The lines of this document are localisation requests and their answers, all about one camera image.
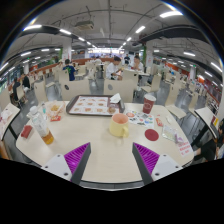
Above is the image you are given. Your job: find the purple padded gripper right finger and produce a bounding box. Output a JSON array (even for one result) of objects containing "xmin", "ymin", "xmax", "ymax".
[{"xmin": 132, "ymin": 143, "xmax": 182, "ymax": 185}]

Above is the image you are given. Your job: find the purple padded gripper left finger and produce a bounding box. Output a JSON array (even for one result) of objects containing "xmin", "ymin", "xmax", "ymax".
[{"xmin": 42, "ymin": 143, "xmax": 91, "ymax": 185}]

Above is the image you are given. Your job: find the round red coaster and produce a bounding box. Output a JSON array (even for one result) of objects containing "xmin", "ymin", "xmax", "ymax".
[{"xmin": 145, "ymin": 129, "xmax": 159, "ymax": 141}]

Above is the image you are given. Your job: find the clear plastic wrapper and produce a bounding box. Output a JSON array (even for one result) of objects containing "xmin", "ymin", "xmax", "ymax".
[{"xmin": 162, "ymin": 125, "xmax": 178, "ymax": 143}]

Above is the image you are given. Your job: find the white table label sticker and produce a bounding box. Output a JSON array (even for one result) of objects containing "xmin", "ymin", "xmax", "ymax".
[{"xmin": 177, "ymin": 141, "xmax": 193, "ymax": 157}]

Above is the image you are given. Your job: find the small red ketchup sachet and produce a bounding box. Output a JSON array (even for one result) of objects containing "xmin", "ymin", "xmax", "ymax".
[{"xmin": 155, "ymin": 118, "xmax": 163, "ymax": 127}]

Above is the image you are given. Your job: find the yellow ceramic mug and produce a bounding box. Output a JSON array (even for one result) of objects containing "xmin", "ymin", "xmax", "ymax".
[{"xmin": 109, "ymin": 113, "xmax": 129, "ymax": 137}]

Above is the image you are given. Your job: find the colourful sticker sheet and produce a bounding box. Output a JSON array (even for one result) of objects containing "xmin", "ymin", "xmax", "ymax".
[{"xmin": 125, "ymin": 110, "xmax": 154, "ymax": 129}]

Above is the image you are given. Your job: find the small red packet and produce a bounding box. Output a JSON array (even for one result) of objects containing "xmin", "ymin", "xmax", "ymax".
[{"xmin": 21, "ymin": 125, "xmax": 33, "ymax": 138}]

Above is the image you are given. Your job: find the clear plastic tea bottle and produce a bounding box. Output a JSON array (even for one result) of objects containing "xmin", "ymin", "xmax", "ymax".
[{"xmin": 30, "ymin": 106, "xmax": 54, "ymax": 145}]

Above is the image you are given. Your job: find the clear plastic snack bag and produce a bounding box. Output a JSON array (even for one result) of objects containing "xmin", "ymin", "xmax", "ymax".
[{"xmin": 46, "ymin": 101, "xmax": 65, "ymax": 122}]

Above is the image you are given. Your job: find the dark brown food tray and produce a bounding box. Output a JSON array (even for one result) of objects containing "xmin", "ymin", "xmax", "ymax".
[{"xmin": 66, "ymin": 95, "xmax": 125, "ymax": 116}]

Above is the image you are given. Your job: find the red paper cup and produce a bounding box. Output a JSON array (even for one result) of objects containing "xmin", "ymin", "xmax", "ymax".
[{"xmin": 143, "ymin": 94, "xmax": 156, "ymax": 114}]

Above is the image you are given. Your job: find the white crumpled napkin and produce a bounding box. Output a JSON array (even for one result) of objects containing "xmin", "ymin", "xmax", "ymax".
[{"xmin": 110, "ymin": 93, "xmax": 121, "ymax": 103}]

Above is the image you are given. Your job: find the beige chair left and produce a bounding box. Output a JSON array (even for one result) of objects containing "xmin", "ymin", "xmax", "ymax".
[{"xmin": 61, "ymin": 80, "xmax": 90, "ymax": 101}]

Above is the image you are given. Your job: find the beige chair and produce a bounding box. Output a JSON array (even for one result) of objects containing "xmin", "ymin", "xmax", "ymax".
[
  {"xmin": 61, "ymin": 80, "xmax": 90, "ymax": 101},
  {"xmin": 104, "ymin": 79, "xmax": 135, "ymax": 103}
]

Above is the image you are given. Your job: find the beige chair right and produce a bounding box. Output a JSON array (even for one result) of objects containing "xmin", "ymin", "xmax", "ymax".
[{"xmin": 104, "ymin": 79, "xmax": 135, "ymax": 103}]

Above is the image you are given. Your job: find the person in blue shirt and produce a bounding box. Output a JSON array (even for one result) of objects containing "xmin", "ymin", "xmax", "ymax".
[{"xmin": 63, "ymin": 59, "xmax": 75, "ymax": 81}]

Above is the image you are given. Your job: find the person in white shirt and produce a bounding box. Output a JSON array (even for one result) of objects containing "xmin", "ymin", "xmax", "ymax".
[{"xmin": 106, "ymin": 56, "xmax": 122, "ymax": 80}]

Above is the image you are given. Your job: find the person in white right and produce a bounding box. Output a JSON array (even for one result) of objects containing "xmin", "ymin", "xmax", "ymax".
[{"xmin": 131, "ymin": 55, "xmax": 143, "ymax": 71}]

